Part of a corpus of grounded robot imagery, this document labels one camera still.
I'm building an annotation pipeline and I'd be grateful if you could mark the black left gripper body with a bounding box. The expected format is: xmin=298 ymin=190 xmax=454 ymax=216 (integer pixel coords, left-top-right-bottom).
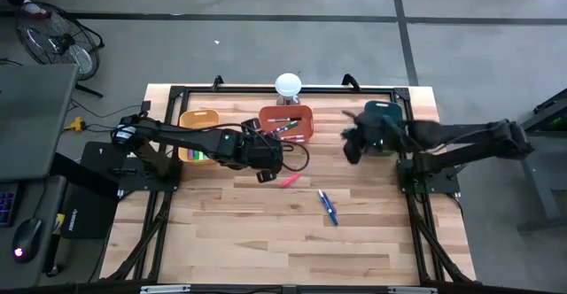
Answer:
xmin=238 ymin=117 xmax=284 ymax=184

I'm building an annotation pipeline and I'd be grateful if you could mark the white mushroom lamp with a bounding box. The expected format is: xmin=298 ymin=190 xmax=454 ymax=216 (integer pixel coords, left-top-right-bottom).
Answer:
xmin=274 ymin=72 xmax=304 ymax=108

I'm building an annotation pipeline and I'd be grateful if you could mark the pink highlighter pen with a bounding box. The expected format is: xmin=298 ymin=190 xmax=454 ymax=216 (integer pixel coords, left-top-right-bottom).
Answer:
xmin=280 ymin=173 xmax=303 ymax=189

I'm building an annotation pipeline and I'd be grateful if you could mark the black controller box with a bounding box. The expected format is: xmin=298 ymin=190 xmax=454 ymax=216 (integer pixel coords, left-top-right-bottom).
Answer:
xmin=50 ymin=141 xmax=134 ymax=241

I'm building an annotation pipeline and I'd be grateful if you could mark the black floor fan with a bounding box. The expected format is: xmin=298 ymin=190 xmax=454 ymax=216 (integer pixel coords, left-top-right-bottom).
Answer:
xmin=15 ymin=0 xmax=106 ymax=99

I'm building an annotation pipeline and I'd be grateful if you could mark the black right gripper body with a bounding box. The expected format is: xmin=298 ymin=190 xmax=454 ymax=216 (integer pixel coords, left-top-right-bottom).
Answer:
xmin=344 ymin=110 xmax=408 ymax=166

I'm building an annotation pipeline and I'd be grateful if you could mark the black computer mouse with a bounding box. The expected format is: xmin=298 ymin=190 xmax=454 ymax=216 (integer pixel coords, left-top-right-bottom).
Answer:
xmin=12 ymin=217 xmax=44 ymax=265

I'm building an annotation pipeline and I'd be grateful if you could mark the teal plastic bin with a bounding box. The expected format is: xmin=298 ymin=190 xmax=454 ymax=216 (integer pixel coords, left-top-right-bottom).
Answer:
xmin=362 ymin=100 xmax=406 ymax=157

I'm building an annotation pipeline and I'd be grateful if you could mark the yellow power plug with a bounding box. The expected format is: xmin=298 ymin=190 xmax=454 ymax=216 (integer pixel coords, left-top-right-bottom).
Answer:
xmin=63 ymin=116 xmax=88 ymax=133

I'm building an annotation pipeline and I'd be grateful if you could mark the blue dry-erase marker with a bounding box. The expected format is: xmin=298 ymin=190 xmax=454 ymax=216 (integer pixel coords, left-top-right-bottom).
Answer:
xmin=317 ymin=189 xmax=340 ymax=227

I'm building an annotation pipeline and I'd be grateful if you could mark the orange plastic bin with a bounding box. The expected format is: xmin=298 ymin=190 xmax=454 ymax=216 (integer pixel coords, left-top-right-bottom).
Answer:
xmin=258 ymin=104 xmax=315 ymax=145

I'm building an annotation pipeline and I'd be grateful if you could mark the backlit keyboard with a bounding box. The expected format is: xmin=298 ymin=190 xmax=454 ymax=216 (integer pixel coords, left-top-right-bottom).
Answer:
xmin=0 ymin=182 xmax=19 ymax=228

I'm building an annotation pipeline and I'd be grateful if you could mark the black aluminium table frame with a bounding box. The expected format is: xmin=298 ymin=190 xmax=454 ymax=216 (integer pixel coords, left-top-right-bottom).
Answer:
xmin=100 ymin=74 xmax=478 ymax=294

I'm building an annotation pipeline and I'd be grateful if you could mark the black metal stand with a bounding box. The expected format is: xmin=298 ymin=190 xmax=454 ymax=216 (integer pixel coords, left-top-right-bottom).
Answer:
xmin=508 ymin=88 xmax=567 ymax=233

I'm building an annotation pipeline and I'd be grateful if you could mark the person's shoe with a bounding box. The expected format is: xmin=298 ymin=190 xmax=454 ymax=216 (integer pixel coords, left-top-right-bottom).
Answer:
xmin=19 ymin=0 xmax=48 ymax=21

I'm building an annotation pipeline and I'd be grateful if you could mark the yellow plastic bin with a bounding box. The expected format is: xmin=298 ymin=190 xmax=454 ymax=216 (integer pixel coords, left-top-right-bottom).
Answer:
xmin=177 ymin=108 xmax=221 ymax=166

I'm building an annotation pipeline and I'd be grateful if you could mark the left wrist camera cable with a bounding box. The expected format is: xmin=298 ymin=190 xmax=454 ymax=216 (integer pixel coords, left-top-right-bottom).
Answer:
xmin=247 ymin=123 xmax=312 ymax=174

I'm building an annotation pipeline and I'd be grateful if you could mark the dark blue highlighter pen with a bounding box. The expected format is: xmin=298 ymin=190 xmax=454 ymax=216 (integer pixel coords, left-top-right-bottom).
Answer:
xmin=322 ymin=190 xmax=338 ymax=215

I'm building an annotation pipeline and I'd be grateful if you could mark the silver metal bracket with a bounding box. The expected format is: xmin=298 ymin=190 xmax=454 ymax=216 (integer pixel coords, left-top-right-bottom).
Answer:
xmin=139 ymin=284 xmax=192 ymax=294
xmin=387 ymin=286 xmax=439 ymax=294

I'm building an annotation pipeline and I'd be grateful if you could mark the dark grey desk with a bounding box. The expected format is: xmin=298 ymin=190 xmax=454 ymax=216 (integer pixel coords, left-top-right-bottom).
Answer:
xmin=0 ymin=173 xmax=68 ymax=291

